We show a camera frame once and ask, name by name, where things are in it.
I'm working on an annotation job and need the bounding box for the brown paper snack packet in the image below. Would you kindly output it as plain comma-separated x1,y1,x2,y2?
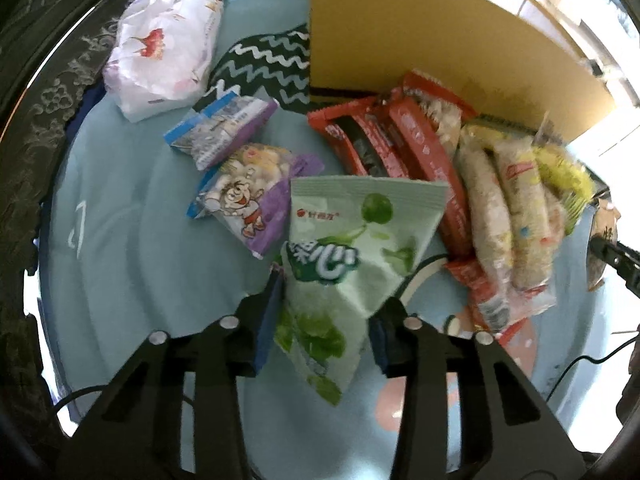
586,197,623,293

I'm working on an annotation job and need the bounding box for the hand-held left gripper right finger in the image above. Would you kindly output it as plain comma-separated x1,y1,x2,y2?
369,296,588,480

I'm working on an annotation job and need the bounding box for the long red snack packet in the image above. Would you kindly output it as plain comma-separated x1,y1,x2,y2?
387,97,476,256

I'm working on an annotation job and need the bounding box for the yellow cardboard box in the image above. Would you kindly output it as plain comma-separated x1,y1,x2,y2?
307,0,618,153

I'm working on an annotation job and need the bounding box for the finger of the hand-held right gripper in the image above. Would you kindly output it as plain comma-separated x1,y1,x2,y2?
589,236,640,301

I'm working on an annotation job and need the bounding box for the red dark-window chocolate packet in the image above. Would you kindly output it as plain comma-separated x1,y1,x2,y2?
306,95,416,181

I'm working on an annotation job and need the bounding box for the black cable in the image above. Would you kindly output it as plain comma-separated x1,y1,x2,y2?
545,330,640,401

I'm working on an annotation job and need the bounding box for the floral tissue pack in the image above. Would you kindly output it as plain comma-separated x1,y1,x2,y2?
102,0,224,123

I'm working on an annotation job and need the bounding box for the purple cartoon snack packet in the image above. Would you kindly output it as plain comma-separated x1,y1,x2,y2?
187,144,326,261

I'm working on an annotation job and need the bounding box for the blue white snack packet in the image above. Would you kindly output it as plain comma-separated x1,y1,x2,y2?
164,92,280,171

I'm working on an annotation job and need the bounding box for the yellow green snack packet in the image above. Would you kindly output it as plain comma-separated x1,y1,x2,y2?
532,115,596,236

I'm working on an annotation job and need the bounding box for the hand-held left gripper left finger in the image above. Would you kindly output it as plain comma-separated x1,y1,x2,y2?
70,266,287,480

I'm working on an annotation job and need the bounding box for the red white snack packet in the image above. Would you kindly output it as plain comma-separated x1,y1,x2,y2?
444,257,531,346

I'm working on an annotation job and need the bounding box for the dark carved wooden furniture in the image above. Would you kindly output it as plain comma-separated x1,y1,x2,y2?
0,0,201,311

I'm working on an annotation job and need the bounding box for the pale rice stick packet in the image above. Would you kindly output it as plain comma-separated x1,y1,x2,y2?
457,127,516,291
492,135,558,316

